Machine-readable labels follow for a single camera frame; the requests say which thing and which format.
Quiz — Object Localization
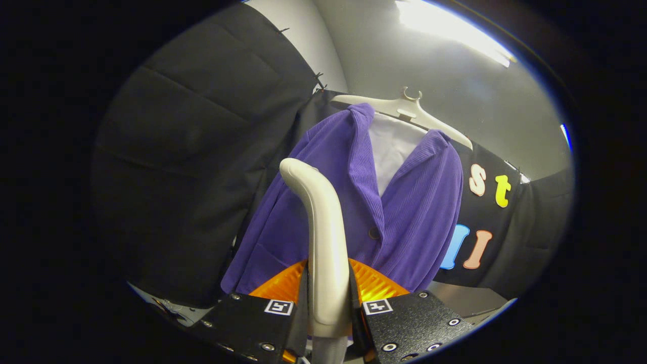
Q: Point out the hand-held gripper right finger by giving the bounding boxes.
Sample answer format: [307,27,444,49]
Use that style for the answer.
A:
[348,258,476,364]

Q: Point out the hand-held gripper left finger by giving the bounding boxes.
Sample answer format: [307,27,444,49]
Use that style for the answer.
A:
[190,259,310,364]

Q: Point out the white garment steamer head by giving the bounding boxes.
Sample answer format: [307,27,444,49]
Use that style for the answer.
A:
[279,158,353,338]

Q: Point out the purple corduroy jacket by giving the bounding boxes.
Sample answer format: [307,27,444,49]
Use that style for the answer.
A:
[221,104,464,295]

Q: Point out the white plastic clothes hanger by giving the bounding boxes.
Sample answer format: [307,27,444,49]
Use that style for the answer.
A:
[331,86,473,151]

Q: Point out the grey drawer cabinet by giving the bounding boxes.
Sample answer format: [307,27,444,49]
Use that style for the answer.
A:
[427,281,509,325]

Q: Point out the large bright ceiling light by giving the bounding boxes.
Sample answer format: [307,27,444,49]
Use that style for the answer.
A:
[397,0,517,68]

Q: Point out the thin floor cables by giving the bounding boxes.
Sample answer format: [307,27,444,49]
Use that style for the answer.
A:
[151,297,189,323]

